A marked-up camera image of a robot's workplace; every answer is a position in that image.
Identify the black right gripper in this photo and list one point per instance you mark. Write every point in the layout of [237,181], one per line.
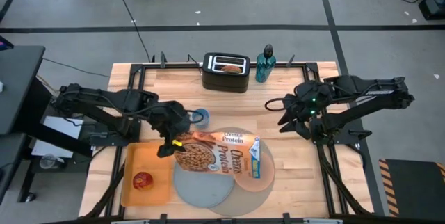
[309,98]

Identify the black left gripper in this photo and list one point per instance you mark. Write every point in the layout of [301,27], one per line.
[170,118]

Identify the orange Cheerios cereal box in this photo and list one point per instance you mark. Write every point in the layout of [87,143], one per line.
[215,152]

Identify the red apple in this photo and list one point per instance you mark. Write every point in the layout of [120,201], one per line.
[143,181]

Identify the black spoon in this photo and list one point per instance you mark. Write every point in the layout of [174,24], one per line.
[268,50]

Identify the browned bagel half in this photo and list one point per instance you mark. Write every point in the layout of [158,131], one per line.
[231,69]

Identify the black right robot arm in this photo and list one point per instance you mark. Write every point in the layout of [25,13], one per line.
[375,93]

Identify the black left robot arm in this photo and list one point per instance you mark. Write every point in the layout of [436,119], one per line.
[90,100]

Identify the orange plastic tray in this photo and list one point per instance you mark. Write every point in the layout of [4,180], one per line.
[146,161]

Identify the small blue cup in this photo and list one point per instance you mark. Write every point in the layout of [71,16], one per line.
[204,118]

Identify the grey-blue dinner plate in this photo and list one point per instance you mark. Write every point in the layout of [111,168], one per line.
[203,189]

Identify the teal plastic tumbler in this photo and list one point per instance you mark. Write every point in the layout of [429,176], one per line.
[265,71]

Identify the black two-slot toaster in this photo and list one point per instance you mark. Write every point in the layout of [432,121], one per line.
[226,81]

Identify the round grey placemat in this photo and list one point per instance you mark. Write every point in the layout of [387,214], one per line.
[250,203]

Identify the white shelf board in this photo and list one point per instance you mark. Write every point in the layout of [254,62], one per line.
[57,126]

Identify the clear plastic cup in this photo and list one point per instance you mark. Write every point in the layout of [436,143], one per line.
[50,161]

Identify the black yellow hazard mat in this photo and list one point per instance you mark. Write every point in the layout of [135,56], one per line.
[413,185]

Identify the black side desk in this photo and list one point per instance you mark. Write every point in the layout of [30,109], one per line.
[17,85]

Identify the black metal table frame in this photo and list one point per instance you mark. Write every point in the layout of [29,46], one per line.
[174,65]

